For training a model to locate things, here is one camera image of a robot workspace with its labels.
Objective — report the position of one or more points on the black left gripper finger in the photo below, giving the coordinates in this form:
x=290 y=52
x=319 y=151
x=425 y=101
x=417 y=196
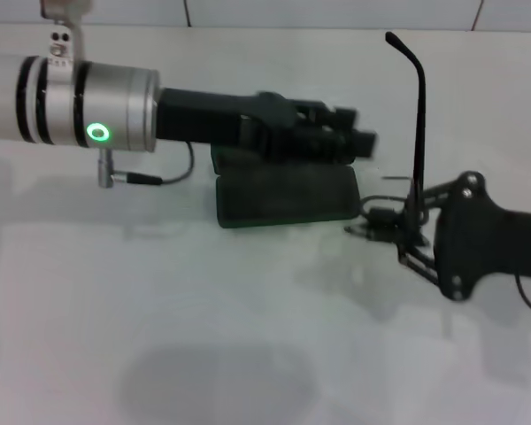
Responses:
x=349 y=145

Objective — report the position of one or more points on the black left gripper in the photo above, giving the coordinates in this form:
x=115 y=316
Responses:
x=203 y=115

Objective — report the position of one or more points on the black round glasses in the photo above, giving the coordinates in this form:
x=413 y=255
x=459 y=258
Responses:
x=421 y=110

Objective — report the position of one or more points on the dark green glasses case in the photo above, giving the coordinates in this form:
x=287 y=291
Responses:
x=283 y=199

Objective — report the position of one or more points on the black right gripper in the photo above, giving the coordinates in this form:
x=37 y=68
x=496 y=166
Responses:
x=482 y=243

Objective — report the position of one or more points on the silver left camera mount bracket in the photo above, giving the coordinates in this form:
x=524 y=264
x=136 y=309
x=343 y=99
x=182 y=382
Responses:
x=64 y=48

